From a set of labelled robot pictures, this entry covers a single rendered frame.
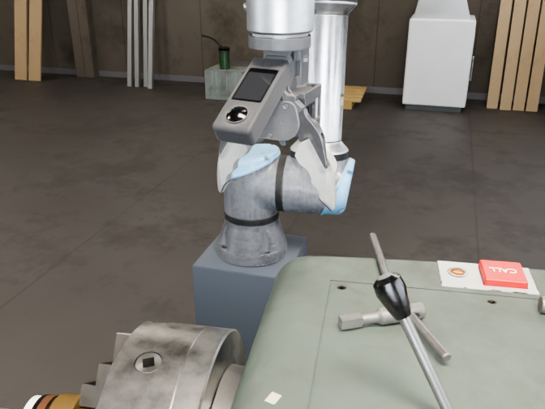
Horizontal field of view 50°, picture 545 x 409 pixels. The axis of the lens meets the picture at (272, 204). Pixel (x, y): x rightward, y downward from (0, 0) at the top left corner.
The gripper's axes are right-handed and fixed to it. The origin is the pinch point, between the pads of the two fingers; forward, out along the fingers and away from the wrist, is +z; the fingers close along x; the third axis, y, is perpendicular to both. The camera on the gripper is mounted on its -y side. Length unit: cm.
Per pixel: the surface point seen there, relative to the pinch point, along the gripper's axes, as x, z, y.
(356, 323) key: -11.4, 14.5, 0.1
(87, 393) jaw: 23.2, 28.1, -11.6
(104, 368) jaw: 21.8, 25.1, -9.2
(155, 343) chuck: 12.1, 17.4, -10.0
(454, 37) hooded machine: 45, 59, 626
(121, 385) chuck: 12.4, 18.8, -17.0
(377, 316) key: -13.7, 14.1, 2.0
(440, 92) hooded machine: 52, 120, 625
